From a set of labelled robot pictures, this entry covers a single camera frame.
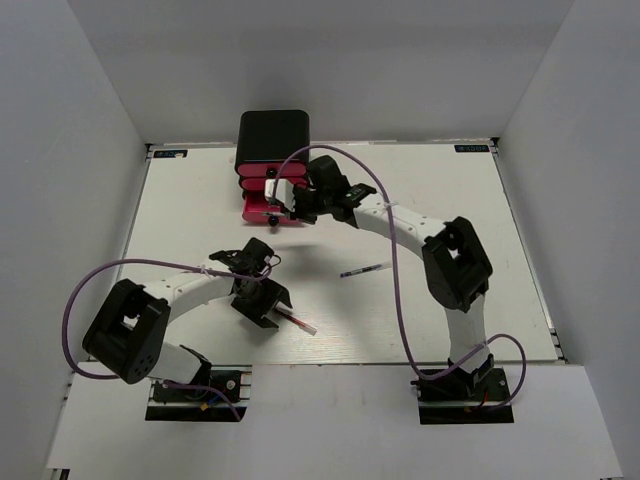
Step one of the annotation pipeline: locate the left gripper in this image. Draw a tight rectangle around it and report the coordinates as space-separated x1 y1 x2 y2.
231 272 291 329

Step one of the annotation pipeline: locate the red pen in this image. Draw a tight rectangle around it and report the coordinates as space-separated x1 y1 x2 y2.
275 309 317 336

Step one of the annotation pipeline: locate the pink drawer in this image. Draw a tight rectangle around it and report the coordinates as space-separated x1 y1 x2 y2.
236 162 307 178
242 192 304 230
239 177 307 192

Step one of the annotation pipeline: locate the purple pen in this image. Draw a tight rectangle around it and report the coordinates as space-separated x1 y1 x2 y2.
339 262 391 279

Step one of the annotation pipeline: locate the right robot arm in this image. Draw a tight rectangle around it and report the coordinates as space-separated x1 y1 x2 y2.
265 156 494 399

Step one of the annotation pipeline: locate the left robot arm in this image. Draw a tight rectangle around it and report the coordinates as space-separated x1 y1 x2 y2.
82 237 292 399

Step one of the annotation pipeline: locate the black drawer cabinet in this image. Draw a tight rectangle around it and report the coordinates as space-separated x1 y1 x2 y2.
234 109 310 179

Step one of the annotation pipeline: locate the left blue label sticker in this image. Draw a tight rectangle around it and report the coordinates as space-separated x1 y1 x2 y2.
153 149 188 159

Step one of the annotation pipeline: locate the blue label sticker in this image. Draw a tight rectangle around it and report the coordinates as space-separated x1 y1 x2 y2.
454 144 490 153
153 149 188 159

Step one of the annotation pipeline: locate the right blue label sticker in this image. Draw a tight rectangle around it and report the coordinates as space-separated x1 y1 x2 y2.
454 144 490 153

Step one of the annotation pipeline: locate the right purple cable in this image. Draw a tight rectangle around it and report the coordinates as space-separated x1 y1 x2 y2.
272 144 527 411

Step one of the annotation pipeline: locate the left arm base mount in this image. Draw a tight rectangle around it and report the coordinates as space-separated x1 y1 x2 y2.
145 366 252 423

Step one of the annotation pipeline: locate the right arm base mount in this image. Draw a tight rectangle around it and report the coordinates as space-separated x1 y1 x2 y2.
410 368 514 425

